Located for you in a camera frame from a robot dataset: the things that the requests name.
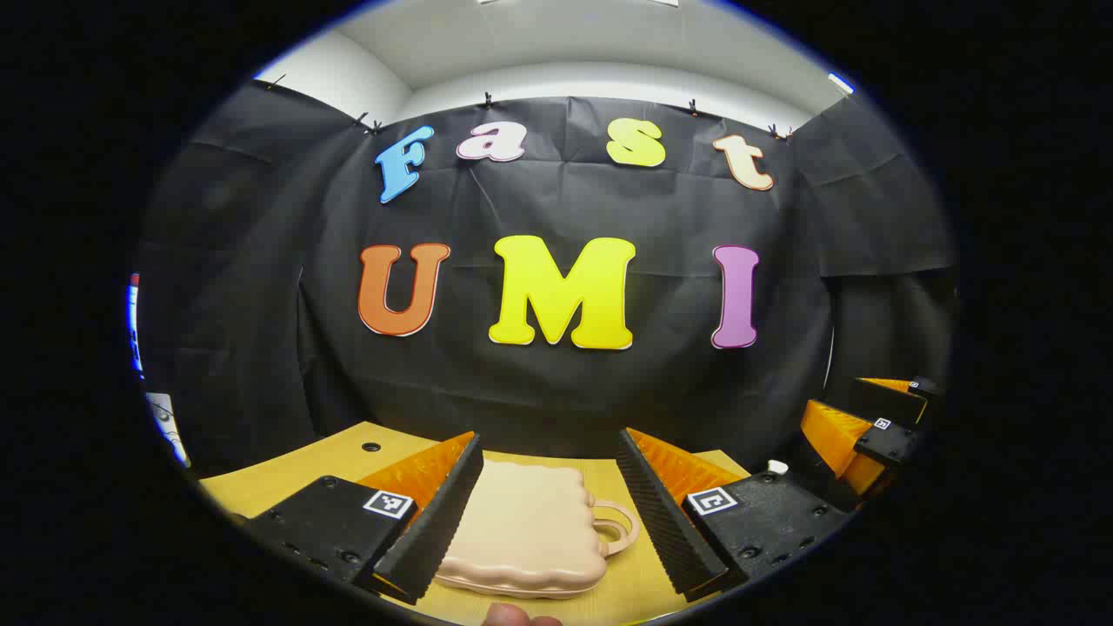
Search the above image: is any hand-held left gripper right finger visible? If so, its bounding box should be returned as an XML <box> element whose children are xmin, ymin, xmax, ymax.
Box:
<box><xmin>617</xmin><ymin>427</ymin><xmax>853</xmax><ymax>603</ymax></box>

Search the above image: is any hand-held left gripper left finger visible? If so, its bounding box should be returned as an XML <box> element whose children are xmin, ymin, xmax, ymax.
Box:
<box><xmin>248</xmin><ymin>431</ymin><xmax>485</xmax><ymax>606</ymax></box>

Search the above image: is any beige scalloped suitcase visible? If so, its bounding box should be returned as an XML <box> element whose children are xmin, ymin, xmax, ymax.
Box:
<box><xmin>432</xmin><ymin>458</ymin><xmax>642</xmax><ymax>601</ymax></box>

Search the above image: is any black backdrop cloth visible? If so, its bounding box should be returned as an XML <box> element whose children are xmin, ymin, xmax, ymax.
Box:
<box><xmin>135</xmin><ymin>80</ymin><xmax>957</xmax><ymax>479</ymax></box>

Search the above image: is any white printed board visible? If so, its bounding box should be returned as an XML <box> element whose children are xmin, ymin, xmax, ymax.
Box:
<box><xmin>143</xmin><ymin>391</ymin><xmax>191</xmax><ymax>468</ymax></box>

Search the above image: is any blue white sign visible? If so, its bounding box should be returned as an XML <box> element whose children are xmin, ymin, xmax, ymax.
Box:
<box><xmin>126</xmin><ymin>271</ymin><xmax>145</xmax><ymax>380</ymax></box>

